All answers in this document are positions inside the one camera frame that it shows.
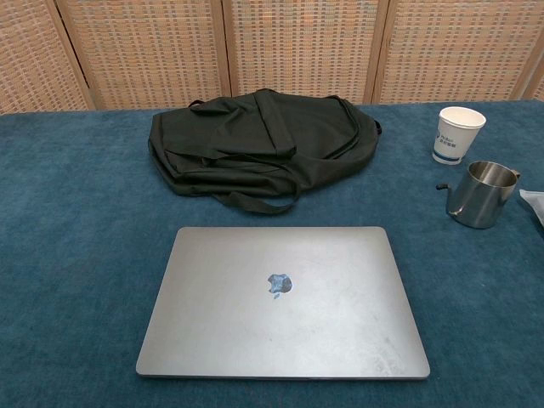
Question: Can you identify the silver laptop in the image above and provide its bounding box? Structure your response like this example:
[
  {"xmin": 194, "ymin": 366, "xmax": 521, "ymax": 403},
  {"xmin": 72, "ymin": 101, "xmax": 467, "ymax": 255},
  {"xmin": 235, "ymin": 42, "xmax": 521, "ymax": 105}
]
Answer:
[{"xmin": 135, "ymin": 225, "xmax": 431, "ymax": 380}]

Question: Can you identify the black backpack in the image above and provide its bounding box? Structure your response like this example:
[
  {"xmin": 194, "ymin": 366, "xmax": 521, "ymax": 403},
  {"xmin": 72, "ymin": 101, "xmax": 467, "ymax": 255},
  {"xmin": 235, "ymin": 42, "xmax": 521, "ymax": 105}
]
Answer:
[{"xmin": 147, "ymin": 88, "xmax": 383, "ymax": 215}]

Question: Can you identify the woven wooden folding screen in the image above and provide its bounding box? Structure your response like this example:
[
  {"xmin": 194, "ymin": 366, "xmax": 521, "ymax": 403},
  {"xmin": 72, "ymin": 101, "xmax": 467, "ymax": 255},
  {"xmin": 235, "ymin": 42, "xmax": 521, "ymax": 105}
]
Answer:
[{"xmin": 0, "ymin": 0, "xmax": 544, "ymax": 116}]

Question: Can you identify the white paper cup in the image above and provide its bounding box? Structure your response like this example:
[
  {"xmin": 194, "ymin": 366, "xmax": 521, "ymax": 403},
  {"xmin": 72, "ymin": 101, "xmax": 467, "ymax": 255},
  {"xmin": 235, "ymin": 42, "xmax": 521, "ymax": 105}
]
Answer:
[{"xmin": 432, "ymin": 105, "xmax": 487, "ymax": 166}]

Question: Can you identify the blue table cloth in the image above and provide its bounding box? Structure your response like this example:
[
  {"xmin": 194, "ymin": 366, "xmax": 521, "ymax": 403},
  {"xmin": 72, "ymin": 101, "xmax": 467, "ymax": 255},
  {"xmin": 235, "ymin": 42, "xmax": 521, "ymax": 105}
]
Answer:
[{"xmin": 0, "ymin": 98, "xmax": 544, "ymax": 408}]

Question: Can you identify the stainless steel pitcher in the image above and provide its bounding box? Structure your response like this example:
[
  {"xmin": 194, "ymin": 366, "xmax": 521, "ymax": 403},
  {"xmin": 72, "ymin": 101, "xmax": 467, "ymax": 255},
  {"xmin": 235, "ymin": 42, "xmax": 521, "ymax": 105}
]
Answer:
[{"xmin": 435, "ymin": 160, "xmax": 522, "ymax": 230}]

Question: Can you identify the grey plastic pouch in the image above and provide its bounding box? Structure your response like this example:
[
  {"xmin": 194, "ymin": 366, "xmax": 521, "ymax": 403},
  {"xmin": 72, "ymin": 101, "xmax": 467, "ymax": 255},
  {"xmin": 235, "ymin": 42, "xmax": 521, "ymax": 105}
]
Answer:
[{"xmin": 518, "ymin": 189, "xmax": 544, "ymax": 223}]

